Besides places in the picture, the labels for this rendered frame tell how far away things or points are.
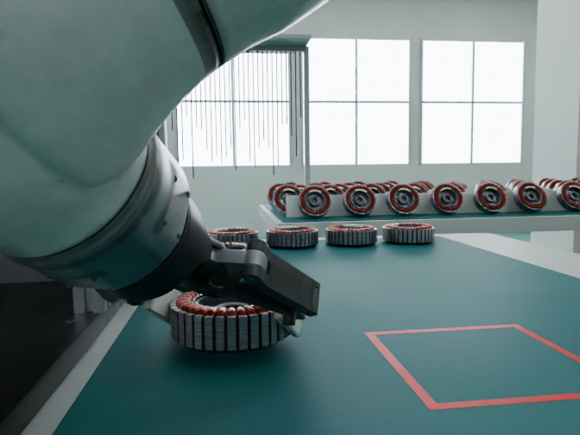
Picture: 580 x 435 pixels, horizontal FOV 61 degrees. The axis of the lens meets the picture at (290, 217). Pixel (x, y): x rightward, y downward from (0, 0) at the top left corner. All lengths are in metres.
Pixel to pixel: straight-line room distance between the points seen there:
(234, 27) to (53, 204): 0.09
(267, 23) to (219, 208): 6.66
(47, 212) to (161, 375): 0.25
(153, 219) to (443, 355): 0.30
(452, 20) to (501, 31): 0.75
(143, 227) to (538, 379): 0.32
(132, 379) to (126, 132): 0.27
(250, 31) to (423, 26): 7.44
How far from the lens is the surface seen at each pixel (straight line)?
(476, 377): 0.42
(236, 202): 6.83
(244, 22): 0.18
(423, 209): 1.83
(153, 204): 0.23
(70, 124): 0.17
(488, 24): 8.03
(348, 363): 0.43
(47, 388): 0.41
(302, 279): 0.37
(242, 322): 0.42
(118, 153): 0.19
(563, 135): 4.10
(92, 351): 0.50
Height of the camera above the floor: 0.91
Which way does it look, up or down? 5 degrees down
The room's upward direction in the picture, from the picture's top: 1 degrees counter-clockwise
